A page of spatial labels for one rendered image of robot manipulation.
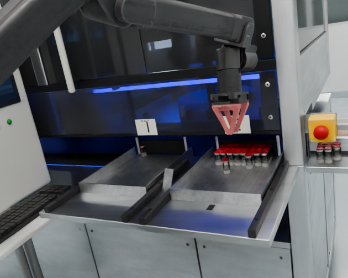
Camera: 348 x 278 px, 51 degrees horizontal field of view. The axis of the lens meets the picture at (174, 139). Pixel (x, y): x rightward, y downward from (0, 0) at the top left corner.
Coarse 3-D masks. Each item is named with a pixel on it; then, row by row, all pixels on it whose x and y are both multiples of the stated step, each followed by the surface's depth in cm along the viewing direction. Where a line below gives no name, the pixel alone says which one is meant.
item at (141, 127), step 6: (138, 120) 131; (144, 120) 130; (150, 120) 129; (138, 126) 132; (144, 126) 131; (150, 126) 130; (138, 132) 133; (144, 132) 132; (150, 132) 131; (156, 132) 130
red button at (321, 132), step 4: (316, 128) 102; (320, 128) 101; (324, 128) 100; (316, 132) 101; (320, 132) 101; (324, 132) 100; (328, 132) 101; (316, 136) 102; (320, 136) 101; (324, 136) 101
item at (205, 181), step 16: (208, 160) 127; (272, 160) 118; (192, 176) 115; (208, 176) 114; (224, 176) 112; (240, 176) 110; (256, 176) 108; (272, 176) 101; (176, 192) 102; (192, 192) 99; (208, 192) 97; (224, 192) 95; (240, 192) 100; (256, 192) 99
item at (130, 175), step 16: (128, 160) 142; (144, 160) 139; (160, 160) 136; (176, 160) 124; (96, 176) 126; (112, 176) 128; (128, 176) 126; (144, 176) 123; (160, 176) 114; (96, 192) 116; (112, 192) 113; (128, 192) 110; (144, 192) 107
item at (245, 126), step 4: (224, 116) 116; (232, 116) 115; (244, 116) 113; (248, 116) 112; (244, 120) 113; (248, 120) 113; (228, 124) 116; (244, 124) 114; (248, 124) 113; (240, 128) 115; (244, 128) 114; (248, 128) 114; (236, 132) 116; (240, 132) 115; (244, 132) 115; (248, 132) 114
